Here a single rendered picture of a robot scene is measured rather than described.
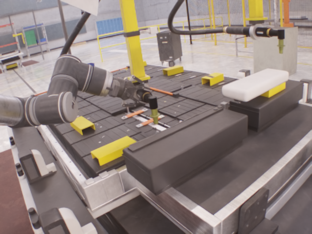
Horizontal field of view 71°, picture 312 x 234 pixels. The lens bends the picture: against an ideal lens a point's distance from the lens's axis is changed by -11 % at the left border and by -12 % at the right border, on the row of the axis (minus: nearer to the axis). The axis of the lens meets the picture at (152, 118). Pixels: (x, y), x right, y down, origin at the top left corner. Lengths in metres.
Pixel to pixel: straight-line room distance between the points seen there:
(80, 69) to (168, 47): 6.28
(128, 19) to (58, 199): 0.77
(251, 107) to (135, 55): 0.51
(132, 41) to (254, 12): 0.62
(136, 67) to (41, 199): 0.67
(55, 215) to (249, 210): 0.52
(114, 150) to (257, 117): 0.55
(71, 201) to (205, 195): 0.51
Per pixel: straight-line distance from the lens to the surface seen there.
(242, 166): 0.82
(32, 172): 1.16
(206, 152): 0.77
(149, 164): 0.66
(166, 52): 7.20
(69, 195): 1.01
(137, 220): 0.97
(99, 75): 0.94
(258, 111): 0.97
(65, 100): 0.82
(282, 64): 5.34
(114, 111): 1.32
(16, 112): 0.86
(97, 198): 0.86
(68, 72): 0.91
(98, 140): 1.07
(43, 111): 0.85
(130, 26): 1.04
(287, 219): 0.97
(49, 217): 0.73
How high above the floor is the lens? 1.46
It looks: 23 degrees down
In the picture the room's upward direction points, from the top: 9 degrees counter-clockwise
